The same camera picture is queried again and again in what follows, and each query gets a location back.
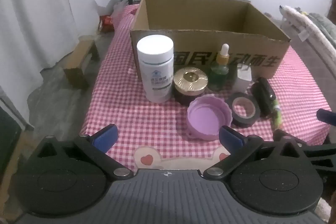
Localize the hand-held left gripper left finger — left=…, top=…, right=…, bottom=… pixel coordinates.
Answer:
left=34, top=124, right=134, bottom=180

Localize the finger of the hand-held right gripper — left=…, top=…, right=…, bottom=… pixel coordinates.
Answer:
left=273, top=130, right=336, bottom=170
left=316, top=108, right=336, bottom=126

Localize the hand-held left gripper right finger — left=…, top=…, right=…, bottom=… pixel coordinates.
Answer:
left=203, top=126, right=310, bottom=180

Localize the black tape roll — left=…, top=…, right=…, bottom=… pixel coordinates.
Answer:
left=227, top=92, right=261, bottom=128

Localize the purple plastic lid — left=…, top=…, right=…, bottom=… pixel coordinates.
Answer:
left=187, top=95, right=233, bottom=141

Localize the gold lid glass jar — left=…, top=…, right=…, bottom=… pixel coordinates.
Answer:
left=173, top=67, right=209, bottom=106

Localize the brown cardboard box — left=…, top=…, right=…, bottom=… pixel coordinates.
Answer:
left=130, top=0, right=292, bottom=85

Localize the pink checkered bed sheet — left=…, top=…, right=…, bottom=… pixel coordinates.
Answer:
left=80, top=2, right=332, bottom=169

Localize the green patterned pen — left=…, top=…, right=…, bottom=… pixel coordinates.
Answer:
left=270, top=98, right=283, bottom=132

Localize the black oblong gadget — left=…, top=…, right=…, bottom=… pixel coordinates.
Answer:
left=252, top=77, right=277, bottom=118

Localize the green dropper bottle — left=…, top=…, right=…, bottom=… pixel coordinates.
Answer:
left=209, top=43, right=230, bottom=92

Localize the white plastic bottle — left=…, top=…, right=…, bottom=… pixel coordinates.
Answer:
left=136, top=35, right=174, bottom=103

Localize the wooden stool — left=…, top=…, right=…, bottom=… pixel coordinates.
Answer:
left=63, top=39, right=100, bottom=89

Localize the white fleece blanket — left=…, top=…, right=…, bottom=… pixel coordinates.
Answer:
left=280, top=5, right=336, bottom=56

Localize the grey blanket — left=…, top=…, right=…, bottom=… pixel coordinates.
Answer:
left=307, top=13, right=336, bottom=38

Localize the red snack packet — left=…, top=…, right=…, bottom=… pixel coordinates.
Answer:
left=98, top=15, right=114, bottom=33

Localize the white curtain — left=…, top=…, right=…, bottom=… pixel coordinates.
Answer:
left=0, top=0, right=111, bottom=122

